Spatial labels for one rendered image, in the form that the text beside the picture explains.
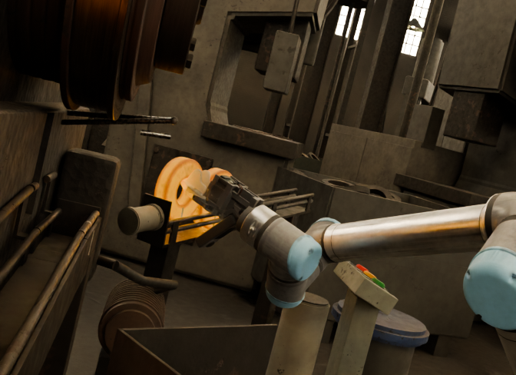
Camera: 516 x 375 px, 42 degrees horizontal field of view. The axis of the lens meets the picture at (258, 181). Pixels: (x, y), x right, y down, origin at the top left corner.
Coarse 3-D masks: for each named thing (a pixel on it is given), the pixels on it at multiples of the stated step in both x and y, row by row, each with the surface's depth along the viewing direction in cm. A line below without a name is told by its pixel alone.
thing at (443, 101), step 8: (440, 88) 625; (440, 96) 621; (448, 96) 602; (440, 104) 617; (448, 104) 597; (448, 112) 593; (440, 128) 603; (440, 136) 599; (440, 144) 595; (448, 144) 577; (456, 144) 562; (464, 144) 548; (464, 152) 547
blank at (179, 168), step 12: (168, 168) 151; (180, 168) 152; (192, 168) 156; (168, 180) 150; (180, 180) 153; (156, 192) 151; (168, 192) 150; (180, 204) 156; (192, 204) 160; (180, 216) 157
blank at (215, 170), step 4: (212, 168) 169; (216, 168) 169; (212, 172) 166; (216, 172) 166; (220, 172) 167; (224, 172) 169; (228, 172) 171; (212, 176) 165; (212, 180) 165; (200, 208) 164; (196, 212) 165; (200, 212) 164; (204, 212) 165; (208, 212) 167; (216, 216) 171; (196, 220) 167; (200, 220) 165; (204, 220) 166; (212, 224) 170; (208, 228) 169
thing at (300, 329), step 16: (304, 304) 173; (320, 304) 174; (288, 320) 175; (304, 320) 173; (320, 320) 175; (288, 336) 175; (304, 336) 174; (320, 336) 177; (272, 352) 179; (288, 352) 175; (304, 352) 174; (272, 368) 177; (288, 368) 175; (304, 368) 175
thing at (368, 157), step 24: (336, 144) 558; (360, 144) 529; (384, 144) 504; (408, 144) 480; (336, 168) 552; (360, 168) 525; (384, 168) 499; (408, 168) 476; (432, 168) 486; (456, 168) 496
